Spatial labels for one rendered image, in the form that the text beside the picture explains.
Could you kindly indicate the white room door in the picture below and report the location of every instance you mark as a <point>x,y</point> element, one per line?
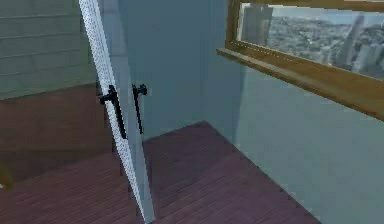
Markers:
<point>125,83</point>

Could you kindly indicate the brown wooden furniture piece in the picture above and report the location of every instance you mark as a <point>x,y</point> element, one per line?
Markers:
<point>4,176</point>

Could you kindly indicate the wooden framed window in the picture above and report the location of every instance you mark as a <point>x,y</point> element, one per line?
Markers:
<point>316,43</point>

